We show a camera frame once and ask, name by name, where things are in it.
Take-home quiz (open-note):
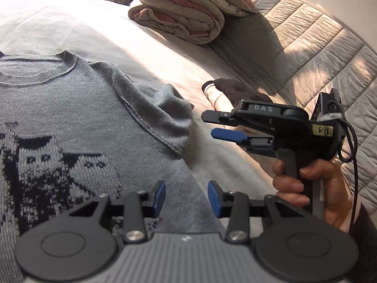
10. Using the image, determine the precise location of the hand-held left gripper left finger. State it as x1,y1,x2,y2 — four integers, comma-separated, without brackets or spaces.
67,180,167,243

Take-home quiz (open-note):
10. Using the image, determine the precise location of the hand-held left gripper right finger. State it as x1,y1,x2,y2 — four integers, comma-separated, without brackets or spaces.
207,180,308,243

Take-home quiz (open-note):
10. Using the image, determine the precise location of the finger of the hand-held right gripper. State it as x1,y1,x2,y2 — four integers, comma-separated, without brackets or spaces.
202,109,245,123
211,127,252,144

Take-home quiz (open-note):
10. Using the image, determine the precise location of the grey knitted cat sweater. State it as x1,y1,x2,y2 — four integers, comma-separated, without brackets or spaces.
0,50,226,282

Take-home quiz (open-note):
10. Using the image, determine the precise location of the person's right forearm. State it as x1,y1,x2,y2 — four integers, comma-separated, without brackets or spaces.
349,203,377,283

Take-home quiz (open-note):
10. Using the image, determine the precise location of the person's right hand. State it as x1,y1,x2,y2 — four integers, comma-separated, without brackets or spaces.
271,158,361,228

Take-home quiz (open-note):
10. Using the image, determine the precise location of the folded dark brown clothing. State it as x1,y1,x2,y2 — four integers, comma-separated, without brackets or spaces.
215,77,273,109

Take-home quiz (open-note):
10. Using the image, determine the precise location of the bed with grey sheet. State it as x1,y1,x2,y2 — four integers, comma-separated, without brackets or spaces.
0,0,298,221

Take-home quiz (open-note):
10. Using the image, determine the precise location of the rolled beige pink comforter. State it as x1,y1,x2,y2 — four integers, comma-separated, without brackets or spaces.
128,0,226,45

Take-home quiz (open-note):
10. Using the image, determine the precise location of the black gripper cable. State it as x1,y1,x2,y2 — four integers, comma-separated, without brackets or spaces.
327,100,360,233

